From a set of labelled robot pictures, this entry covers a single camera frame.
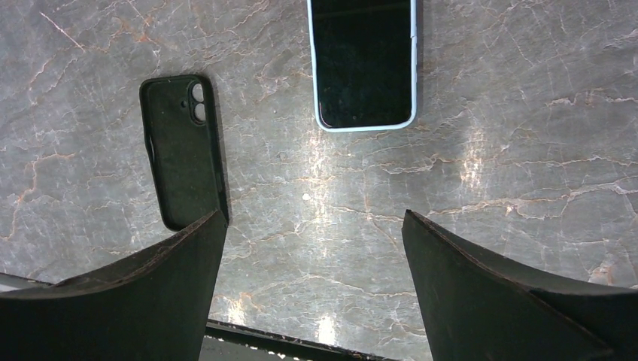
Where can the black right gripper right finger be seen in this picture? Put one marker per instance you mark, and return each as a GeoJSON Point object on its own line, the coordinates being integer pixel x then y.
{"type": "Point", "coordinates": [479, 305]}

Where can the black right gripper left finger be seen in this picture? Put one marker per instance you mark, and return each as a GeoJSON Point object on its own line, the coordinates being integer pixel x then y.
{"type": "Point", "coordinates": [197, 248]}

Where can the black smartphone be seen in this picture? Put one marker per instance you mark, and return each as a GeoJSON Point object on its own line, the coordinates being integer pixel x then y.
{"type": "Point", "coordinates": [364, 60]}

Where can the light blue phone case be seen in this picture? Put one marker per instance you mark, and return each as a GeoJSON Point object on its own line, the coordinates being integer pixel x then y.
{"type": "Point", "coordinates": [411, 74]}

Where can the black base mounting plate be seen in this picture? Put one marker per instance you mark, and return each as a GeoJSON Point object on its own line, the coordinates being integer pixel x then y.
{"type": "Point", "coordinates": [279, 344]}

